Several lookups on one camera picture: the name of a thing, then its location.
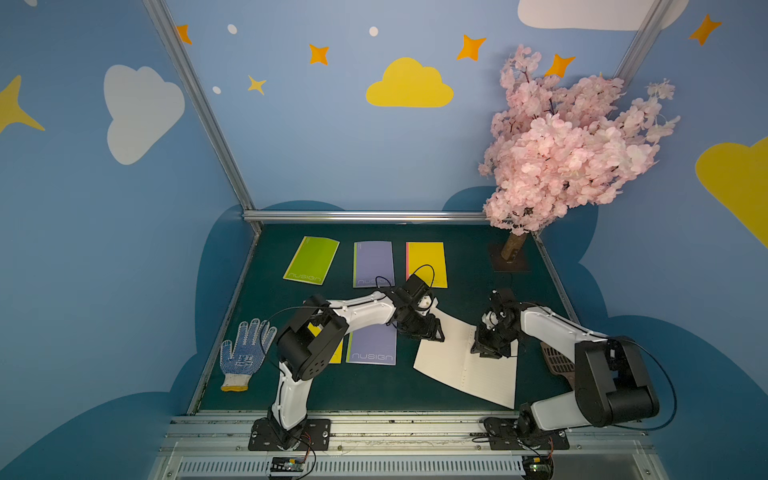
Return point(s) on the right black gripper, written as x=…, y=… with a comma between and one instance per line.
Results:
x=491, y=339

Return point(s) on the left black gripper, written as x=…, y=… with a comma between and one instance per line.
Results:
x=417, y=324

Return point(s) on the white lined notebook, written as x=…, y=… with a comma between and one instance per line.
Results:
x=373, y=264

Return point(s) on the green cover notebook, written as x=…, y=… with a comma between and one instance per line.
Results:
x=312, y=260

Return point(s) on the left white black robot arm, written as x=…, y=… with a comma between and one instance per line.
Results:
x=306, y=344

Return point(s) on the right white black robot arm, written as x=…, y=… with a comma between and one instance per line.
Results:
x=611, y=382

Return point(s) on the right controller board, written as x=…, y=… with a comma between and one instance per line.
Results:
x=537, y=468

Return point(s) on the controller board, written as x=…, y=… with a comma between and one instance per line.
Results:
x=286, y=467
x=537, y=468

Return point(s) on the white blue dotted work glove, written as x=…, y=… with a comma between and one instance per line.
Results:
x=242, y=357

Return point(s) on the pink cherry blossom tree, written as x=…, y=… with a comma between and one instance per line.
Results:
x=557, y=148

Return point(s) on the left controller board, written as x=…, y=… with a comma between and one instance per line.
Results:
x=286, y=467

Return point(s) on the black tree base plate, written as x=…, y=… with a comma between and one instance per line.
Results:
x=517, y=263

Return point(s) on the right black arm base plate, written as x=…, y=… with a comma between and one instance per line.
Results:
x=506, y=434

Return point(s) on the aluminium rail frame front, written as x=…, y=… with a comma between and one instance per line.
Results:
x=396, y=445

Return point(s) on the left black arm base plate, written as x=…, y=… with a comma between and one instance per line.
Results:
x=267, y=435

